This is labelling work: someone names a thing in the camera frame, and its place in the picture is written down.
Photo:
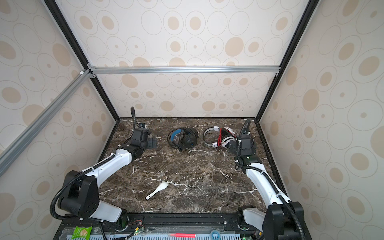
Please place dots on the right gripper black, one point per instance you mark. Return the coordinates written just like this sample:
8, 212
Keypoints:
233, 146

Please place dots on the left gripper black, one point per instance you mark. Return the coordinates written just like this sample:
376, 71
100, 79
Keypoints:
150, 142

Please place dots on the white headphones with red cable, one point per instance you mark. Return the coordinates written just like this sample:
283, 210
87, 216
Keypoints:
225, 136

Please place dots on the black blue headphones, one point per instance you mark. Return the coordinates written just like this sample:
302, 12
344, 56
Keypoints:
183, 138

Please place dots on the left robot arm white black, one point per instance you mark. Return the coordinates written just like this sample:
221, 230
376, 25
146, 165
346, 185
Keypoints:
79, 196

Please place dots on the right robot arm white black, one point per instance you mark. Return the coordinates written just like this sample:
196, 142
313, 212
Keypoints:
284, 219

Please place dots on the white ceramic spoon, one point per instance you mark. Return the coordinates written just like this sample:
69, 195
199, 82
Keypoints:
159, 188

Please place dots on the blue tape roll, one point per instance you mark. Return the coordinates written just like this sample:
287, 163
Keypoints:
215, 235

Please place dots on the pink pen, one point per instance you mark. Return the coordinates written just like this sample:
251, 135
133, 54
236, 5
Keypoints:
182, 235

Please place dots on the green snack packet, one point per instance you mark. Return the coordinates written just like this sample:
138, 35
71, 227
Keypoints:
82, 233

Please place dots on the horizontal aluminium rail back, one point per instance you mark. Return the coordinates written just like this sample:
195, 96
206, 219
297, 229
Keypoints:
185, 70

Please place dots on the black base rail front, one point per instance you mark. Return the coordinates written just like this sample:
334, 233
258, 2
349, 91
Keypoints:
158, 226

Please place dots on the aluminium rail left wall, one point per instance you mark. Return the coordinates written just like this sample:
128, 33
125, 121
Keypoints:
19, 144

